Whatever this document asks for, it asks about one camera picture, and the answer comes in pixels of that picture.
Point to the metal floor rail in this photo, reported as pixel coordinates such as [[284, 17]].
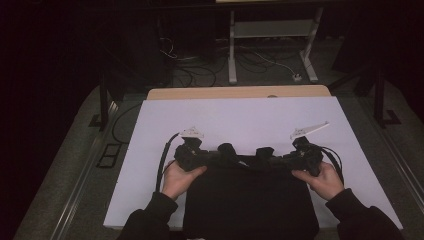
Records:
[[83, 173], [405, 176]]

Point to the person's left hand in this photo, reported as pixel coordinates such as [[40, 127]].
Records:
[[178, 181]]

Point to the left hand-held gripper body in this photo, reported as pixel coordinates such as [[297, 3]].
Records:
[[190, 158]]

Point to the person's right hand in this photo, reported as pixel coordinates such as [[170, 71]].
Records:
[[325, 183]]

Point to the grey metal desk frame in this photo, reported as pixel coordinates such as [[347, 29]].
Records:
[[273, 29]]

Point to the black tank top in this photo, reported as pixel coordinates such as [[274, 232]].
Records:
[[250, 203]]

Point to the wooden table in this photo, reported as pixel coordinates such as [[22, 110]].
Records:
[[186, 92]]

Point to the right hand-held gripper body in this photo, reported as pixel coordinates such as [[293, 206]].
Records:
[[305, 158]]

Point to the black floor socket box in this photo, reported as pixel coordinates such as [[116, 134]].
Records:
[[108, 156]]

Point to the white table cover sheet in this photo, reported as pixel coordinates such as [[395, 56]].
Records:
[[240, 116]]

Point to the black metal stand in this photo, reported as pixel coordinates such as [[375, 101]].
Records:
[[104, 100], [380, 100]]

